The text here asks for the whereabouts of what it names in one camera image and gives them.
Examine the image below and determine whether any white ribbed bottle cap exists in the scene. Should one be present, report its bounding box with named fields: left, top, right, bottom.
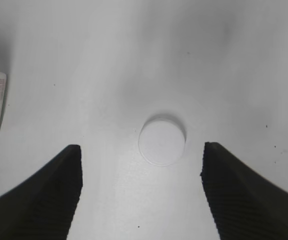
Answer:
left=138, top=112, right=187, bottom=167

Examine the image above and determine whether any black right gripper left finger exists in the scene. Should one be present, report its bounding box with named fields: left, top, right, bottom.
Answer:
left=0, top=144, right=83, bottom=240

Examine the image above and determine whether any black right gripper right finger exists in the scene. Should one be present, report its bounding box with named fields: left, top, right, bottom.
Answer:
left=200, top=142, right=288, bottom=240

